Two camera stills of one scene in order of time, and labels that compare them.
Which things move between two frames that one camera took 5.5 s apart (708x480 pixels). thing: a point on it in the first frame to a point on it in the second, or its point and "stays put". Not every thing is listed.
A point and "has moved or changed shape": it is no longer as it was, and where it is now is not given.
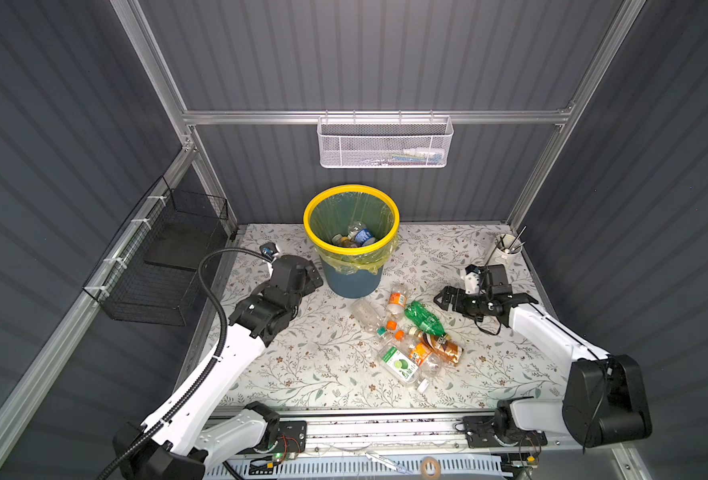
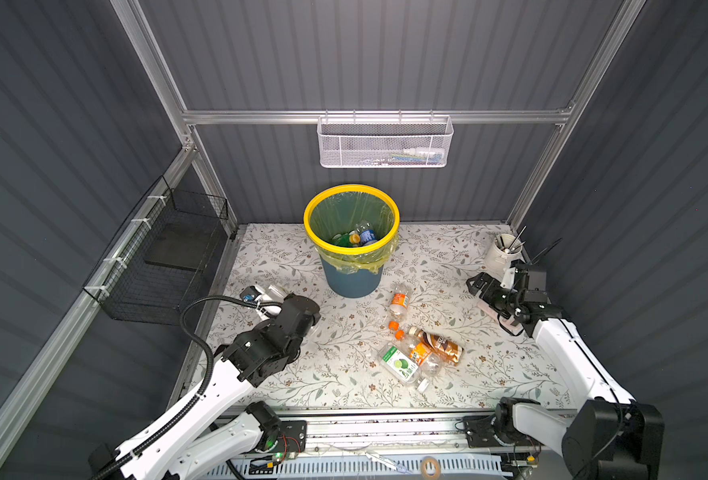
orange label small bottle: [396, 303] stays put
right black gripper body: [471, 305] to [496, 296]
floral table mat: [397, 348] stays put
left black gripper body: [308, 286] to [295, 355]
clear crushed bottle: [369, 316] has moved or changed shape
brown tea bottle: [443, 345] stays put
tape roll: [431, 459] stays put
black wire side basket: [151, 274] stays put
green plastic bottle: [424, 318] to [347, 239]
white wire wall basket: [385, 141] stays put
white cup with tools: [508, 246] stays put
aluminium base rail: [409, 432] stays put
